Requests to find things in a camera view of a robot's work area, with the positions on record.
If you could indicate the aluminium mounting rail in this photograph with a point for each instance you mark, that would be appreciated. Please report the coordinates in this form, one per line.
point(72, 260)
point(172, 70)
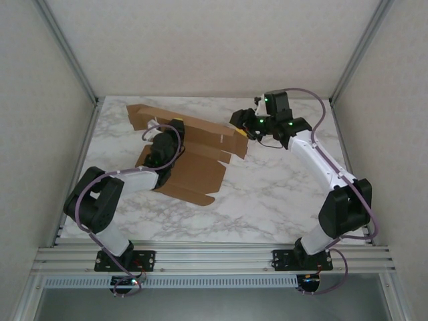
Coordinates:
point(214, 259)

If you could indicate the small lit controller board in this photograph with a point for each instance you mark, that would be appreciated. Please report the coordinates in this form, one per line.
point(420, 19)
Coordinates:
point(309, 279)
point(128, 282)

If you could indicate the aluminium table side rail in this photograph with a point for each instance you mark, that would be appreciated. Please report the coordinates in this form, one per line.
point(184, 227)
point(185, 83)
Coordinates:
point(347, 160)
point(82, 160)

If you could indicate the aluminium lower frame bar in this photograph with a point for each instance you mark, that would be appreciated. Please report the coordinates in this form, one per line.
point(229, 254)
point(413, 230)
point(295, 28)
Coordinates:
point(26, 301)
point(396, 301)

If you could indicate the brown cardboard paper box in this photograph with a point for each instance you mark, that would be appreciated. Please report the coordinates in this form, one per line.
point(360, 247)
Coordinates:
point(200, 170)

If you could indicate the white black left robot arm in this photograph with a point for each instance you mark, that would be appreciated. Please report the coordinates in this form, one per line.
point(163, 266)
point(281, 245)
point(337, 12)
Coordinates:
point(100, 207)

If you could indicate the aluminium frame post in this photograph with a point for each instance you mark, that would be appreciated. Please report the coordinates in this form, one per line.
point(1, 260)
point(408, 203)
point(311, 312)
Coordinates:
point(361, 50)
point(67, 50)

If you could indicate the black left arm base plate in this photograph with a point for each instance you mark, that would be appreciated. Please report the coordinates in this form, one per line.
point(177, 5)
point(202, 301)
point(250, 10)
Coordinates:
point(147, 259)

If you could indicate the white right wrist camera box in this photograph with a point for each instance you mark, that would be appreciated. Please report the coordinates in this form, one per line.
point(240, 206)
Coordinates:
point(261, 107)

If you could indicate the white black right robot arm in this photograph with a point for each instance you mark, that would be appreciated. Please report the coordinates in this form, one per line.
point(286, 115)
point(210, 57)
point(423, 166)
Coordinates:
point(301, 147)

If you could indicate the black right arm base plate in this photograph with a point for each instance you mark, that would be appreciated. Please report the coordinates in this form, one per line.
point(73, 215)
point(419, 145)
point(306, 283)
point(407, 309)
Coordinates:
point(281, 259)

